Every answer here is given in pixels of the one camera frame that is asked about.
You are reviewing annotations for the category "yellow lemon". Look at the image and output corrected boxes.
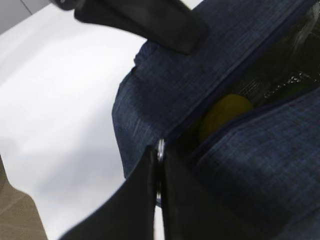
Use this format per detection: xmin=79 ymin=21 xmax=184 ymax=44
xmin=198 ymin=94 xmax=254 ymax=142

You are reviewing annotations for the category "navy blue lunch bag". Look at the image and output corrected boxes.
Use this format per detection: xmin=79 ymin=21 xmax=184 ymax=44
xmin=112 ymin=0 xmax=320 ymax=240

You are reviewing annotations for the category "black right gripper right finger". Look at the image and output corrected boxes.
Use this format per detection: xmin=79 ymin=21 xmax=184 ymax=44
xmin=161 ymin=150 xmax=250 ymax=240

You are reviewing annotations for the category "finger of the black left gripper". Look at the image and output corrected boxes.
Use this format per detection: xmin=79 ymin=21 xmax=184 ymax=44
xmin=74 ymin=0 xmax=208 ymax=54

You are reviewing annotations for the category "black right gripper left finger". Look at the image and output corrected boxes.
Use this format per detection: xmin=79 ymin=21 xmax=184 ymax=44
xmin=61 ymin=144 xmax=164 ymax=240

